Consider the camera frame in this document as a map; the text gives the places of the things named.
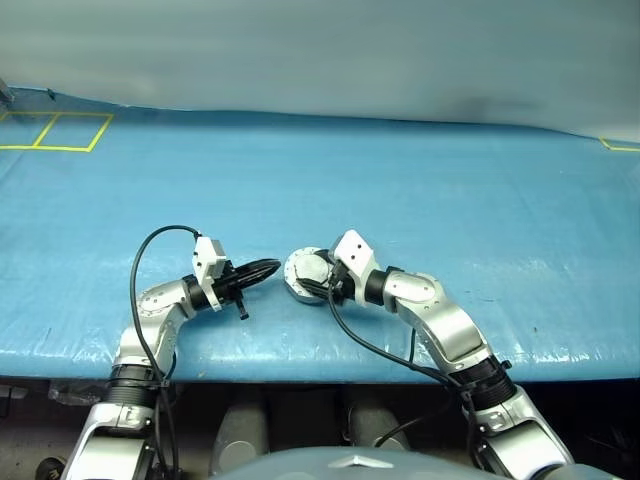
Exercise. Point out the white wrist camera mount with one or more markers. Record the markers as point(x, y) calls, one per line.
point(205, 265)
point(355, 252)

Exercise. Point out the clear plastic piece under table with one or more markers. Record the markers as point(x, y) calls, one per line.
point(75, 395)

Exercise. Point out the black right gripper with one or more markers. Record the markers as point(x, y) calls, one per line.
point(341, 285)

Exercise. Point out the grey dome with silver emblem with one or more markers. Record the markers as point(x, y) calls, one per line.
point(310, 467)

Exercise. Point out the small black wheel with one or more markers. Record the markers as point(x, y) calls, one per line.
point(50, 468)

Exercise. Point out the grey round motor lid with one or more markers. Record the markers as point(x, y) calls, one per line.
point(310, 267)

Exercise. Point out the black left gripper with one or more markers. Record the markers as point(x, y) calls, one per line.
point(227, 286)

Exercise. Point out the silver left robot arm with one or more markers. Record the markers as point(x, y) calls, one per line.
point(155, 300)

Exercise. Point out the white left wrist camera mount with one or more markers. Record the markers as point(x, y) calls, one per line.
point(205, 265)

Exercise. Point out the grey rounded cylinder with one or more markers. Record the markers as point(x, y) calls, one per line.
point(240, 430)
point(372, 425)

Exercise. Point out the dark object at table edge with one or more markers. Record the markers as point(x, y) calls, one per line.
point(4, 94)

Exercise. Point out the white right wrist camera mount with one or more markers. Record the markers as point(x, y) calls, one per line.
point(355, 252)

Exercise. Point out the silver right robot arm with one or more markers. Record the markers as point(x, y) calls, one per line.
point(450, 320)

